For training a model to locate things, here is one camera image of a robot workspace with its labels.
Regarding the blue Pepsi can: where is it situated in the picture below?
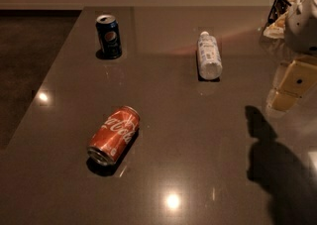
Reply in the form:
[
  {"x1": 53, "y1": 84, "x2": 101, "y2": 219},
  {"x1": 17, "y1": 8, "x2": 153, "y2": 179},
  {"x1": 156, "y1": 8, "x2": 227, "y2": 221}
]
[{"x1": 95, "y1": 14, "x2": 122, "y2": 59}]

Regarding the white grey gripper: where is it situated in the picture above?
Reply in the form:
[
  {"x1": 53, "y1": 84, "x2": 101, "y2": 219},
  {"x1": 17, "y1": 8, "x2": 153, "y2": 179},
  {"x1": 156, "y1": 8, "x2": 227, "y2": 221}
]
[{"x1": 269, "y1": 0, "x2": 317, "y2": 111}]

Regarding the black wire basket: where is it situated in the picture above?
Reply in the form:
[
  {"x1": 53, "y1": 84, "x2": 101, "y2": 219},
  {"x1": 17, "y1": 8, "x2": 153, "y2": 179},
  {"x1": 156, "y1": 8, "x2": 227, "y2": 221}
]
[{"x1": 267, "y1": 0, "x2": 296, "y2": 24}]

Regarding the crumpled white snack bag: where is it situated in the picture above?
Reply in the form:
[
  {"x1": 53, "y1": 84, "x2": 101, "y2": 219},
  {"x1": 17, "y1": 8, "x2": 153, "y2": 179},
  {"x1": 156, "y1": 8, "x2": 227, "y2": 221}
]
[{"x1": 264, "y1": 12, "x2": 287, "y2": 39}]

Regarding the clear plastic water bottle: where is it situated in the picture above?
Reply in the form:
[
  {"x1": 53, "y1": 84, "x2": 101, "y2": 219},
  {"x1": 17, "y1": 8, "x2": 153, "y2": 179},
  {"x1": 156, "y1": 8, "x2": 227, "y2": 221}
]
[{"x1": 197, "y1": 31, "x2": 223, "y2": 80}]

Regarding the red Coca-Cola can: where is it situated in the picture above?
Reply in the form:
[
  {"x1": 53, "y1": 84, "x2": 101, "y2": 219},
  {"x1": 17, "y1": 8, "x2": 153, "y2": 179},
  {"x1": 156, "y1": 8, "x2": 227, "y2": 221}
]
[{"x1": 87, "y1": 106, "x2": 140, "y2": 167}]

